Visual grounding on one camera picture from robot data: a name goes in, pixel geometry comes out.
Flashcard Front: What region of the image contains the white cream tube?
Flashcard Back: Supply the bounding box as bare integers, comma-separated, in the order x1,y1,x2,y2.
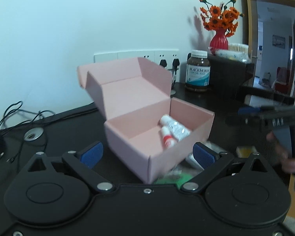
160,114,191,141

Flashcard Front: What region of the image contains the white red glue tube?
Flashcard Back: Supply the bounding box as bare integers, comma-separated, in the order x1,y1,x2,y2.
160,126,177,149

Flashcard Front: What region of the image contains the person right hand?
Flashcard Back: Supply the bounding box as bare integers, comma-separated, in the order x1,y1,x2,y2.
266,132,295,174

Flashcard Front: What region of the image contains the clear plastic bag kit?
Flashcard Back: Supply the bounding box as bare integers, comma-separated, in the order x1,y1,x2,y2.
185,141,227,169

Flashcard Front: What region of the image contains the colourful card package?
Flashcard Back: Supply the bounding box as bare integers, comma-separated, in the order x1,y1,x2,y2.
153,164,204,188

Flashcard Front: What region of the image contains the silver desk grommet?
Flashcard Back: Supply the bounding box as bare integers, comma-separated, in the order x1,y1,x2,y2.
23,127,44,142

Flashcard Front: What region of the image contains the pink cardboard box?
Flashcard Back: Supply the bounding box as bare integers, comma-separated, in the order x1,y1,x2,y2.
77,58,214,183

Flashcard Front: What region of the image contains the cotton swab box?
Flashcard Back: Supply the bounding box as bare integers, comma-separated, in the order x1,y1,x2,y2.
215,43,251,63

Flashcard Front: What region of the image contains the brown supplement bottle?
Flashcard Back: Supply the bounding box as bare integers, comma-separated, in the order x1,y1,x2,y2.
185,50,210,92

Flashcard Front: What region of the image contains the black plug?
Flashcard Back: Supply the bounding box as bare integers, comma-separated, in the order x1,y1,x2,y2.
172,59,180,81
160,59,167,68

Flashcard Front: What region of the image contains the orange flowers red vase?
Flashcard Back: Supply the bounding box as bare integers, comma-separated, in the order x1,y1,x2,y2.
199,0,245,53

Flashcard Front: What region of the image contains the black tangled cable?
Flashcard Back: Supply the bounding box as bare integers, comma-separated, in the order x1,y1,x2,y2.
0,100,98,175

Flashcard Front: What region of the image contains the white wall socket strip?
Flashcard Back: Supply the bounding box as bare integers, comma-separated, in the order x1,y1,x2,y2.
94,49,180,66

